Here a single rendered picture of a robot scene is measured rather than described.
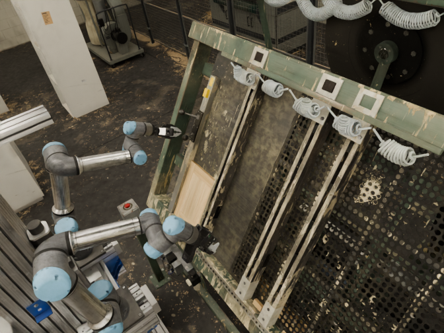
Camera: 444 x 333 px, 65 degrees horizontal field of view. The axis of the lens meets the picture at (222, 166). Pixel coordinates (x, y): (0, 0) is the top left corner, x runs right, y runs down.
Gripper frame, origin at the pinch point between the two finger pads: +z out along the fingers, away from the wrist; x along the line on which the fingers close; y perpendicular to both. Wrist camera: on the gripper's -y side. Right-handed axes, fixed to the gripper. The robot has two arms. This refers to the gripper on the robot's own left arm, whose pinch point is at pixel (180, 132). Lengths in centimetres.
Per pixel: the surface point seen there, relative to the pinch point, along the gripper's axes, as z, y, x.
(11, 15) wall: 46, 760, -208
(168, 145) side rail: 7.6, 23.1, 10.2
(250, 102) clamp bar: 5, -52, -20
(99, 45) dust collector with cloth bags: 159, 537, -145
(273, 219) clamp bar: 6, -75, 36
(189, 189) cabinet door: 10.6, -1.3, 36.1
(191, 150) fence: 8.3, -2.3, 10.4
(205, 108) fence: 8.3, -12.0, -16.2
